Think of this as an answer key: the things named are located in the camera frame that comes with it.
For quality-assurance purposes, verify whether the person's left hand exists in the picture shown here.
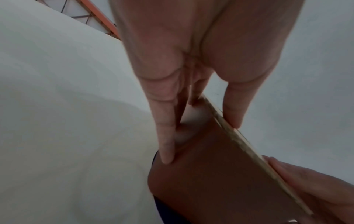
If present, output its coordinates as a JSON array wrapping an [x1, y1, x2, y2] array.
[[108, 0, 305, 165]]

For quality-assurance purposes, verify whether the person's right hand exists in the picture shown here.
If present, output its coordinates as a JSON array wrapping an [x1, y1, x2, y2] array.
[[261, 155, 354, 224]]

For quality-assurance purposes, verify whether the brown wooden board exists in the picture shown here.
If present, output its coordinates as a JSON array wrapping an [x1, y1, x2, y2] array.
[[147, 93, 314, 224]]

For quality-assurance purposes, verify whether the orange metal rack beam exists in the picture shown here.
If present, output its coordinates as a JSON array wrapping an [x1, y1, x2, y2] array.
[[78, 0, 122, 41]]

